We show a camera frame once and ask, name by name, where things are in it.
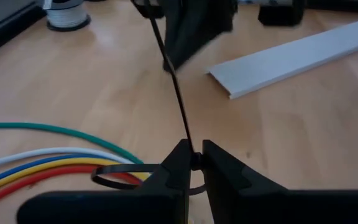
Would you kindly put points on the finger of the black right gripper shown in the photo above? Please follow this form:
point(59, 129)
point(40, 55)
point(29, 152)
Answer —
point(207, 18)
point(172, 31)

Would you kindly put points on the black zip tie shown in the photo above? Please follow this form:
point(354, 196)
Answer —
point(181, 109)

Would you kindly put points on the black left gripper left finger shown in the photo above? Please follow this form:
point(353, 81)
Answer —
point(120, 205)

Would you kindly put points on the white duct cover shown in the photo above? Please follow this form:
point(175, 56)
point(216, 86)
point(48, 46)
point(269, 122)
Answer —
point(291, 56)

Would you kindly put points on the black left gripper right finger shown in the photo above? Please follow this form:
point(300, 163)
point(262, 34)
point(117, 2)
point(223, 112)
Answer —
point(275, 208)

